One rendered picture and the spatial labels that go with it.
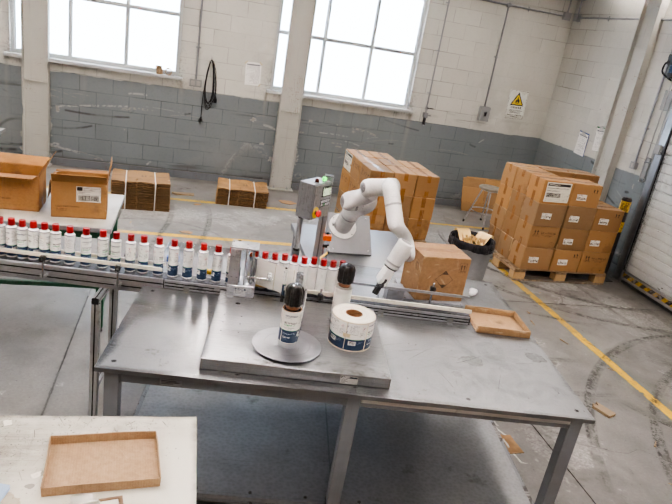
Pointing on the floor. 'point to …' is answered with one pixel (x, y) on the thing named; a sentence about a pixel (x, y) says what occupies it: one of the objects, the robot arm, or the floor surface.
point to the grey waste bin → (477, 265)
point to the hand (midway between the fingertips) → (376, 290)
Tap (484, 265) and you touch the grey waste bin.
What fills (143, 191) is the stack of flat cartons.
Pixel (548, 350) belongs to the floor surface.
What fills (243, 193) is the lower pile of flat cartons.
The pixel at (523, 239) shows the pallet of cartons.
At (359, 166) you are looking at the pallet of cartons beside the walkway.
